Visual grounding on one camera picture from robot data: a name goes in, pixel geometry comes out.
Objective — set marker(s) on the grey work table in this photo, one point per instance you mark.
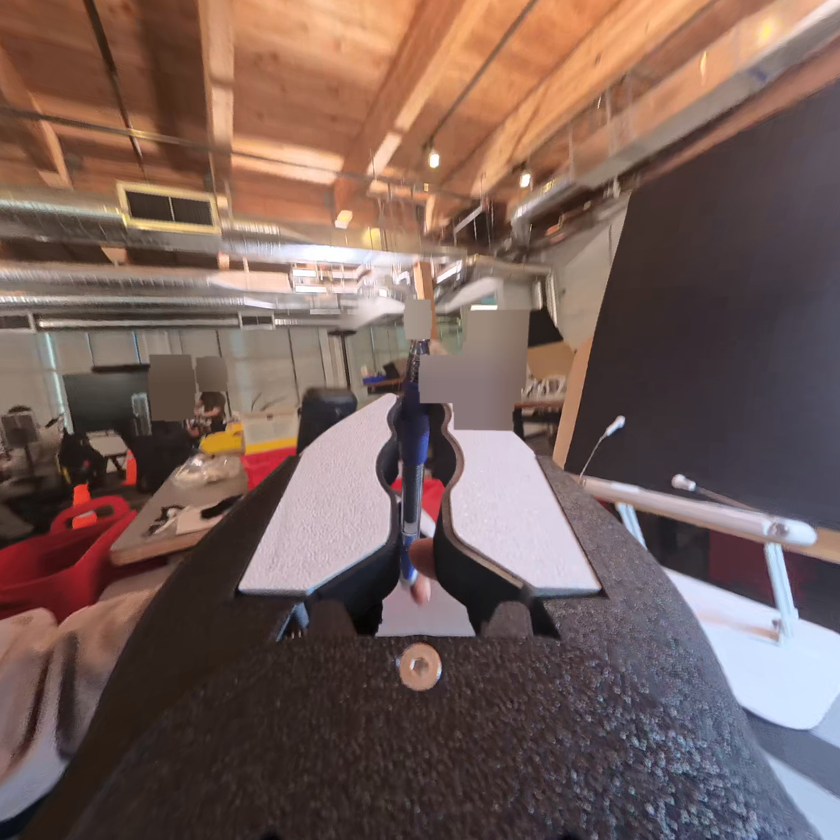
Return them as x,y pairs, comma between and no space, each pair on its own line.
141,548

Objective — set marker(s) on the black monitor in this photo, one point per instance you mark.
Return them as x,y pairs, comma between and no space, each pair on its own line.
544,328

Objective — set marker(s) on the ceiling vent grille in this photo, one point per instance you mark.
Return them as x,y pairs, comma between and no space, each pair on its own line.
170,208

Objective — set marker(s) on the blue pen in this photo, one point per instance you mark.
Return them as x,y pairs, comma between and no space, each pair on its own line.
413,499

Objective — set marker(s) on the brown wooden desk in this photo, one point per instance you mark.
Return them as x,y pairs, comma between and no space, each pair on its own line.
538,405

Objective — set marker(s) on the beige cardboard sheet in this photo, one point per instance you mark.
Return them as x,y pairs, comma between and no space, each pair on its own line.
554,364

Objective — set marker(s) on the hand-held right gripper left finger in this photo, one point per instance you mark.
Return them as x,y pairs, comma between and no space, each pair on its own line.
321,518

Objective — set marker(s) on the orange traffic cone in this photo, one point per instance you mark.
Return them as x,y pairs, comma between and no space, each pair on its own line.
130,469
84,512

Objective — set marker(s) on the metal air duct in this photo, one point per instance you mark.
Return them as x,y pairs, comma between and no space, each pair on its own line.
98,275

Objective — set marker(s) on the stacked red plastic bins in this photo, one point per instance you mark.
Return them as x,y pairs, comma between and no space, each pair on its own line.
269,469

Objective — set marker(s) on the clear plastic bag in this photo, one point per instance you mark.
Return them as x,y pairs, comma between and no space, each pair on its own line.
210,469

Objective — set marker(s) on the tall wooden desk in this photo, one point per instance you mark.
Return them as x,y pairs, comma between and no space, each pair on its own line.
384,380

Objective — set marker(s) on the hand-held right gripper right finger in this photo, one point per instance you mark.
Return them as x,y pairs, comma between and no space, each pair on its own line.
518,518

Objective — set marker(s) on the red plastic bin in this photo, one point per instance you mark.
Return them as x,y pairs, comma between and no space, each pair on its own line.
432,499

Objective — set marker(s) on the large black screen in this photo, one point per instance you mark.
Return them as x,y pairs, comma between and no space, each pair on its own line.
98,400

